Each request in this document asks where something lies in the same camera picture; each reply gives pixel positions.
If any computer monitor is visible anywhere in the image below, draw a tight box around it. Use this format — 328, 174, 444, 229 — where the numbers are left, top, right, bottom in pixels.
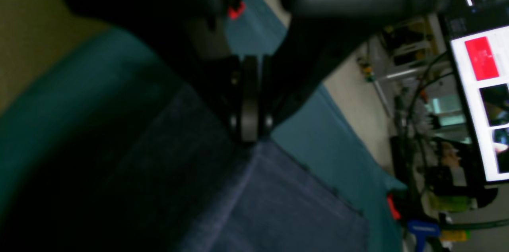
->
443, 13, 508, 184

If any teal table cloth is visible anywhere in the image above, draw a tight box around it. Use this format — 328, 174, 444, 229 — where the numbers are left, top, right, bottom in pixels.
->
1, 0, 406, 252

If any orange blue clamp bottom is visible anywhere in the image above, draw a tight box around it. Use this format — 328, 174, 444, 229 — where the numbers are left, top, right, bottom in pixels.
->
387, 192, 443, 252

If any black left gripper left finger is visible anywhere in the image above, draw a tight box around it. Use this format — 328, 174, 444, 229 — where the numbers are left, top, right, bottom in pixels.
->
63, 0, 249, 143

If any blue-grey heathered T-shirt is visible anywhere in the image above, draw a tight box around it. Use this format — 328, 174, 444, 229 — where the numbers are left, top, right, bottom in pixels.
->
75, 87, 369, 252

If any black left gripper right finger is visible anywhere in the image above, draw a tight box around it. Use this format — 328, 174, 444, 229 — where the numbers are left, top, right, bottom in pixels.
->
249, 0, 447, 143

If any orange black clamp top right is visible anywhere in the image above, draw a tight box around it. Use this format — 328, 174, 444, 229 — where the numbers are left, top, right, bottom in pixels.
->
227, 0, 247, 20

